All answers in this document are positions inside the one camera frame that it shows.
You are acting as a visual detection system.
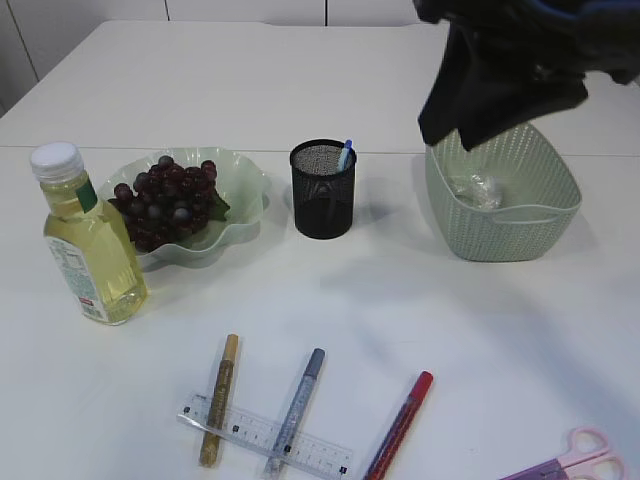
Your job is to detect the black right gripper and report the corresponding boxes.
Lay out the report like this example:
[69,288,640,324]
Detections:
[413,1,639,151]

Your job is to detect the clear plastic sheet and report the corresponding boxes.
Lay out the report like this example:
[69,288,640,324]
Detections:
[448,174,503,211]

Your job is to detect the blue capped safety scissors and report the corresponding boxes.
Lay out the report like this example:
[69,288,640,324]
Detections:
[336,139,352,173]

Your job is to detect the purple artificial grape bunch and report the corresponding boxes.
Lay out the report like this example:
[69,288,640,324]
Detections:
[108,154,230,253]

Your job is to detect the pink purple scissors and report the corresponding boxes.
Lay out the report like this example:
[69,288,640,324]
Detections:
[503,427,629,480]

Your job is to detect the yellow tea drink bottle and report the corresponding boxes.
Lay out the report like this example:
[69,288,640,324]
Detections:
[30,142,148,326]

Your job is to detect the green woven plastic basket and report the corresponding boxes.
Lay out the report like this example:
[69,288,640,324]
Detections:
[425,123,582,262]

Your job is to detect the black mesh pen cup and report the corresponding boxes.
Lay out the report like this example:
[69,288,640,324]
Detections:
[289,139,357,240]

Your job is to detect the green wavy plastic plate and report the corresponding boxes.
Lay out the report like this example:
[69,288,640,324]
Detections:
[96,147,270,270]

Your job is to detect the red glitter pen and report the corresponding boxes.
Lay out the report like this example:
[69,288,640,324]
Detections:
[363,371,434,480]

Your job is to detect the clear plastic ruler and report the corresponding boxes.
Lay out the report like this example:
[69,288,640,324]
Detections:
[177,393,353,479]

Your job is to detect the silver glitter pen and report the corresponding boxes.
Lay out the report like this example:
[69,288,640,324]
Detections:
[263,348,325,479]

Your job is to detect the gold glitter pen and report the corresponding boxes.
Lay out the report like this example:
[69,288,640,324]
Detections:
[199,334,239,468]

